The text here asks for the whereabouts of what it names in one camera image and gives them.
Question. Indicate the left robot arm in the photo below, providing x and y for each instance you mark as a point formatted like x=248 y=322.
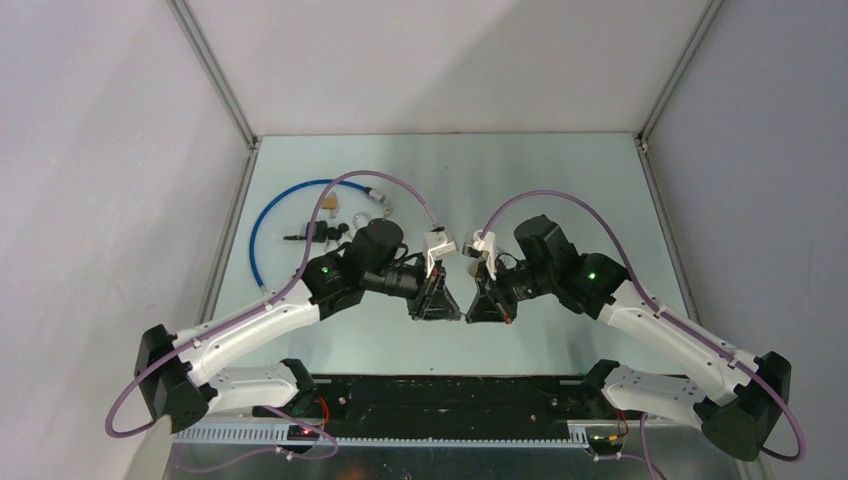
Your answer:
x=188 y=375

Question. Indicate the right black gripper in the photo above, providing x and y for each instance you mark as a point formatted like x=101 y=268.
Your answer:
x=491 y=304

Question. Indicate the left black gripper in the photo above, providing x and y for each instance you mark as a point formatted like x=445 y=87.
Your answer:
x=433 y=301

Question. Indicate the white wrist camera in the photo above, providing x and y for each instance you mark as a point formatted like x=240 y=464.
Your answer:
x=481 y=247
x=438 y=244

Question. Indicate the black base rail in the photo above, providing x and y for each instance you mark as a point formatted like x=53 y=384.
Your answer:
x=462 y=408

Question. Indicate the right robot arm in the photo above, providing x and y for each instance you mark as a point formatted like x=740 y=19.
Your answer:
x=732 y=396

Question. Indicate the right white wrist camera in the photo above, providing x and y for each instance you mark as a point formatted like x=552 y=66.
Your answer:
x=481 y=247

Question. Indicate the black padlock with keys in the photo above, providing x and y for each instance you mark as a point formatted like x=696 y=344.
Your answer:
x=330 y=235

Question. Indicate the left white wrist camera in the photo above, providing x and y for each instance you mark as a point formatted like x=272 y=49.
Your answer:
x=438 y=244

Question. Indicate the blue cable lock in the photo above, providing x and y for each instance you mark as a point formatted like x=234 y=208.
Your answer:
x=285 y=219

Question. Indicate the small brass padlock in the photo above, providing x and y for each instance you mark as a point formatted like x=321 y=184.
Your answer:
x=330 y=204

